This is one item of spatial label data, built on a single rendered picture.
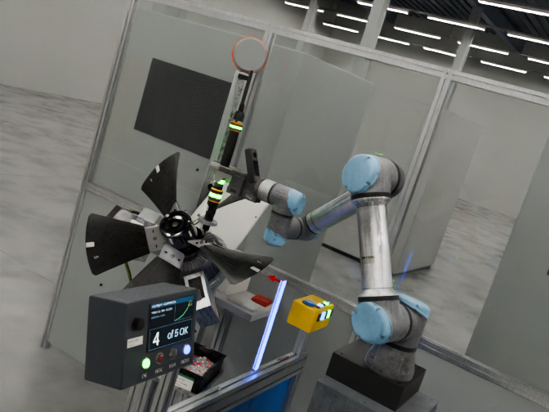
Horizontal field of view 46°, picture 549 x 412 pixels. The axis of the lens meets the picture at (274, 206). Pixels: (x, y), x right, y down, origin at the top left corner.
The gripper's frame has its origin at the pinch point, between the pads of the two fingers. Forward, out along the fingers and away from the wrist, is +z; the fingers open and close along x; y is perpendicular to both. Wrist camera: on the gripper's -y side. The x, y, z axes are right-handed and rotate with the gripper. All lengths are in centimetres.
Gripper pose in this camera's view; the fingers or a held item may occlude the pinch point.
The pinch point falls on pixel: (217, 163)
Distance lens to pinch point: 224.9
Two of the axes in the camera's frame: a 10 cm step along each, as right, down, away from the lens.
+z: -8.2, -3.4, 4.5
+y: -3.0, 9.4, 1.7
